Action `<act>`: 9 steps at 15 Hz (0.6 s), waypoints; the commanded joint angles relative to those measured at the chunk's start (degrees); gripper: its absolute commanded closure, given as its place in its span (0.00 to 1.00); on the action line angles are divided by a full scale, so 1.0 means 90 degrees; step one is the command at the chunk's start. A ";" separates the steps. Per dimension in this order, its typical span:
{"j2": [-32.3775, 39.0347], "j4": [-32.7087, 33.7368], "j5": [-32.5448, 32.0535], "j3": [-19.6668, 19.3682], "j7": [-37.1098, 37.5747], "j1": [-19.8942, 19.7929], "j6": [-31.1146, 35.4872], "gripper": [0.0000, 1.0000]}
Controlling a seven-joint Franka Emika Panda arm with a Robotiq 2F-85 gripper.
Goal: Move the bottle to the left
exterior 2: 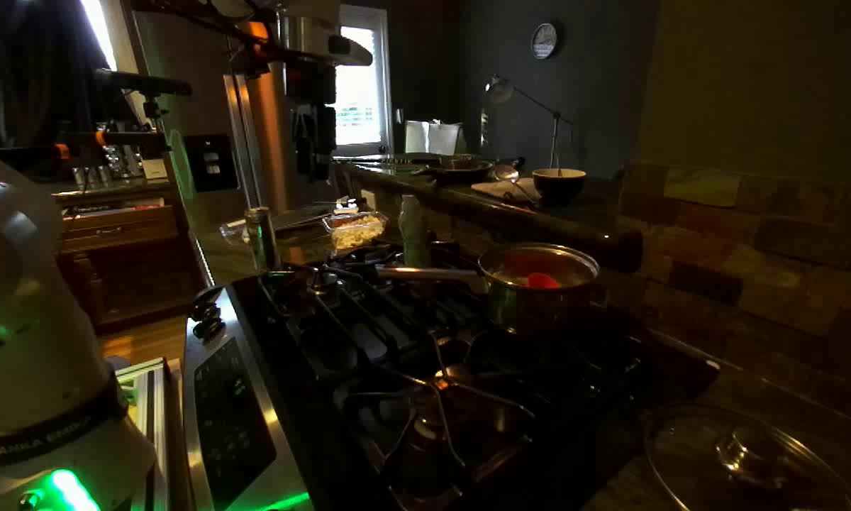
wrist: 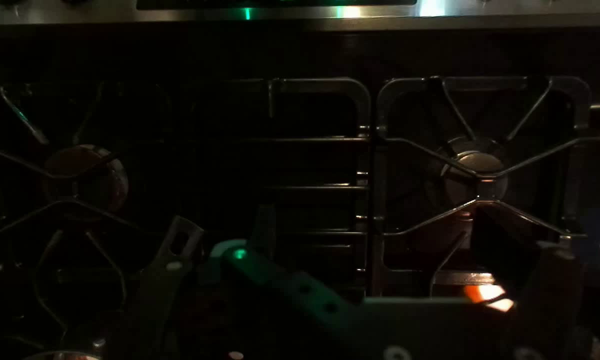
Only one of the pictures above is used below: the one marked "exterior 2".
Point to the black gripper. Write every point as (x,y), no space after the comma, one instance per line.
(309,115)

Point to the small dark bottle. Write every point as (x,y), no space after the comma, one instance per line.
(262,237)

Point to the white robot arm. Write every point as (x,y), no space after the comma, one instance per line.
(65,437)

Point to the wooden drawer cabinet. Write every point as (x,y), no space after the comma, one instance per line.
(126,254)

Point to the dark bowl on counter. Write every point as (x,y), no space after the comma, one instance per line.
(557,184)

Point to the black gas stove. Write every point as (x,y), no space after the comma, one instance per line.
(331,386)

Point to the red tomato in pan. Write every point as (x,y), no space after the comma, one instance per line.
(543,281)

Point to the glass pot lid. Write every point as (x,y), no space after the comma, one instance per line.
(707,458)

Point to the black camera on stand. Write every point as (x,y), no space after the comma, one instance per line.
(131,100)

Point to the round wall clock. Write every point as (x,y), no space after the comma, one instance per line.
(546,41)

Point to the steel saucepan with handle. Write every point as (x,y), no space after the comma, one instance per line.
(500,272)

